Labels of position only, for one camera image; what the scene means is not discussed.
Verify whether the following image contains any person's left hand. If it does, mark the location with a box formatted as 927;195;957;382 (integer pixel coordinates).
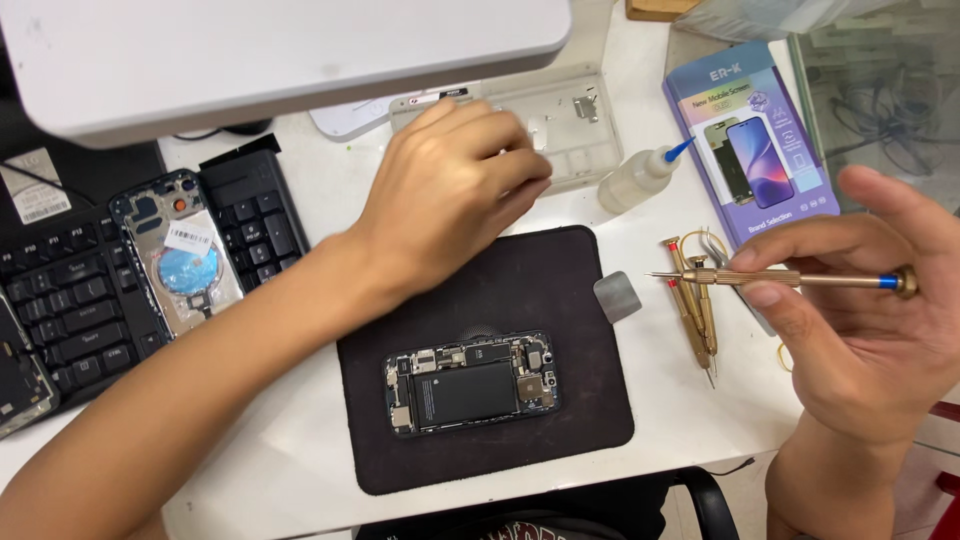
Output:
357;97;555;303

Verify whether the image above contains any person's right hand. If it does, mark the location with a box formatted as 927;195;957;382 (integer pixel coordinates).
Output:
730;165;960;451

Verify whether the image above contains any gold screwdriver blue ring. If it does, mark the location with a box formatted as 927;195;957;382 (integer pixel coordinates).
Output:
646;264;920;301

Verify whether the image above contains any black work mat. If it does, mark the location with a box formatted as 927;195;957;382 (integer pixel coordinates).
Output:
336;225;637;496

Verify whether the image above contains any clear plastic parts tray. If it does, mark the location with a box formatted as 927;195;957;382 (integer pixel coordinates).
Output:
388;63;624;198

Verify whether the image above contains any red stool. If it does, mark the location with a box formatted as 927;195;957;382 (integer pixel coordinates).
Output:
928;400;960;540

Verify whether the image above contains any squeeze bottle blue tip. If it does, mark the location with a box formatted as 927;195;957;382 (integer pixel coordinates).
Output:
597;137;697;216

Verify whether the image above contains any opened smartphone without screen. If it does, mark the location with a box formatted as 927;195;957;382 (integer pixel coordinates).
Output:
384;330;562;438

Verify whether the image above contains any grey metal pry card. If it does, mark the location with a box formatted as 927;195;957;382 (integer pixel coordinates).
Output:
592;271;644;325

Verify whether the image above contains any black chair armrest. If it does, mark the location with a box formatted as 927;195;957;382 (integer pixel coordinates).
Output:
669;465;744;540

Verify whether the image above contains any white monitor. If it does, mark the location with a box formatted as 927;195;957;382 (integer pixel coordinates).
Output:
0;0;575;150

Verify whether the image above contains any purple phone screen box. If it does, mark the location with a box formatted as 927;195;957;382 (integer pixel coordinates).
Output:
662;41;842;250

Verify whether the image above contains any phone back housing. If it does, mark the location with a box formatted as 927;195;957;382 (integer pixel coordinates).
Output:
108;168;246;340

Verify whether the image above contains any wooden block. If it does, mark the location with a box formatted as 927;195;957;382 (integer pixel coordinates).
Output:
626;0;703;23

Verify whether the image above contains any person's black shirt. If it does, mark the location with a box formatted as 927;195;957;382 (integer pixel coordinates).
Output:
354;472;674;540

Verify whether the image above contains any clear plastic bag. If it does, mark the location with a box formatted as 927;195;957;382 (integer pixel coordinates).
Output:
671;0;905;43

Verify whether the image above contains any black keyboard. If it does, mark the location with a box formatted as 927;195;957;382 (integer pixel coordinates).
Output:
0;135;311;421

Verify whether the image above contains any black device white label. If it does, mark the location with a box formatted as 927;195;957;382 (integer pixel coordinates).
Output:
0;97;168;241

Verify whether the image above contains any detached phone screen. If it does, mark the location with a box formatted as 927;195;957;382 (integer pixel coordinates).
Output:
0;288;62;441

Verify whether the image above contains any gold screwdriver black ring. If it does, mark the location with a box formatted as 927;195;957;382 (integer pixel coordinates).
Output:
688;255;720;378

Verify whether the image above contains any gold screwdriver red ring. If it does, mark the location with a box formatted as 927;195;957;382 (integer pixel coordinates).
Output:
661;236;706;331
666;280;717;391

